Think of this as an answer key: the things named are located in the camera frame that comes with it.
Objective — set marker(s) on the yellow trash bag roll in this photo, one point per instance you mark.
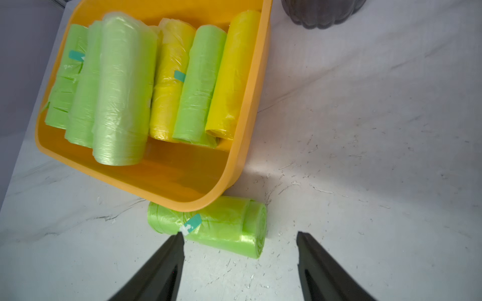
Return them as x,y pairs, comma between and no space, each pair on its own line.
174,44
232,75

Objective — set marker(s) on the purple glass vase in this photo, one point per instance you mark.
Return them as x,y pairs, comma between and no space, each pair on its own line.
320,14

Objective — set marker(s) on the orange plastic storage box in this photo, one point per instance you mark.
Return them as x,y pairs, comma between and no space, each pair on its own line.
177,176

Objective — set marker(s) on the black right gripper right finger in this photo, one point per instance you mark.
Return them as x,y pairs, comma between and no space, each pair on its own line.
322,277

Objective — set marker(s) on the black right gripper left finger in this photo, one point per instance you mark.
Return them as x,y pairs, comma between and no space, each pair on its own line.
159,278

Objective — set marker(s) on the light green trash bag roll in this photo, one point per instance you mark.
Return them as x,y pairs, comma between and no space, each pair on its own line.
127,68

